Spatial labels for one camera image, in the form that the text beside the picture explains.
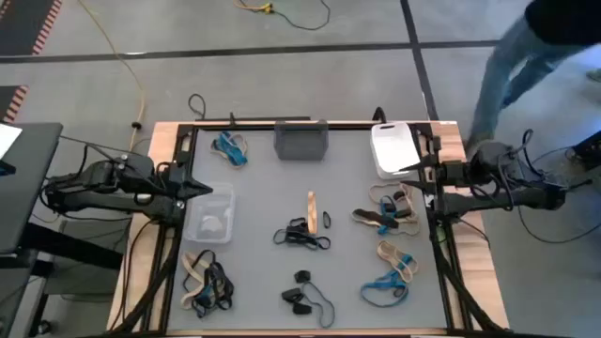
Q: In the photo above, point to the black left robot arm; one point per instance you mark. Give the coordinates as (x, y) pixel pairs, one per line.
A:
(94, 204)

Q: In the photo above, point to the white plastic basket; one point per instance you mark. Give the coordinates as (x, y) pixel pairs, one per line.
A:
(392, 150)

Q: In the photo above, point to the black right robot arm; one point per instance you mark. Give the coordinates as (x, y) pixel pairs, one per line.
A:
(516, 199)

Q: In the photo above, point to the dark navy thin rubber band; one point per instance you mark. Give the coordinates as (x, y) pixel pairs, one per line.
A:
(307, 242)

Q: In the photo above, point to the black caster wheel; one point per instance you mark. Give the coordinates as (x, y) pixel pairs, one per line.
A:
(44, 327)

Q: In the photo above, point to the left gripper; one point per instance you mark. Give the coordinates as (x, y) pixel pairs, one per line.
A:
(176, 190)

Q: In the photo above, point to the person in blue jeans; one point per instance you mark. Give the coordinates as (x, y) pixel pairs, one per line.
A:
(19, 23)

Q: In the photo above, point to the black mat with orange stripes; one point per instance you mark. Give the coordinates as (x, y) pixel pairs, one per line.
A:
(7, 101)

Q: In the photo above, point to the wide black rubber band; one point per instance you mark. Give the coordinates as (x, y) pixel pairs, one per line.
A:
(382, 220)

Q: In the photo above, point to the blue object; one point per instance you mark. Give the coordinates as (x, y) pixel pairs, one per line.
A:
(5, 168)

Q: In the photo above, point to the clear plastic basket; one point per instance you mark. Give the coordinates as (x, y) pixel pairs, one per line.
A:
(220, 197)

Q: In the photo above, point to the black desk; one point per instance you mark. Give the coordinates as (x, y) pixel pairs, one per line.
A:
(33, 188)

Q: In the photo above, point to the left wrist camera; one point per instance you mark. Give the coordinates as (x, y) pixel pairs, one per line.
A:
(177, 173)

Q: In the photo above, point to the blue rubber band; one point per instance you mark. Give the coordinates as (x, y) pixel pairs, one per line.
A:
(387, 206)
(375, 285)
(233, 152)
(205, 295)
(406, 260)

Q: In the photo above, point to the black equipment box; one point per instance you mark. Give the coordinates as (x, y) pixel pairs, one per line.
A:
(589, 150)

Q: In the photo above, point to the grey table mat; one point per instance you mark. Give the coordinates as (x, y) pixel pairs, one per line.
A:
(263, 281)

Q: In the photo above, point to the white paper sheet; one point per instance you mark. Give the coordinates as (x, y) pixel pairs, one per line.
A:
(7, 138)

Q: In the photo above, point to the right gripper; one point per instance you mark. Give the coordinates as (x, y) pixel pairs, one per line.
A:
(451, 183)

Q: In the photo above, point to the thin black rubber band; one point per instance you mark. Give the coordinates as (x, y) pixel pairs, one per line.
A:
(210, 256)

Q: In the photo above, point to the black hook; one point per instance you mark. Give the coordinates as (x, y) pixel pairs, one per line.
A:
(375, 117)

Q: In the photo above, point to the black aluminium table frame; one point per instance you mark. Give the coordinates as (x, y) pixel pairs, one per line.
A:
(253, 127)

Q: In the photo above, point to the grey plastic basket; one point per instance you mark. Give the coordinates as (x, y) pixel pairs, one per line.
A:
(300, 141)

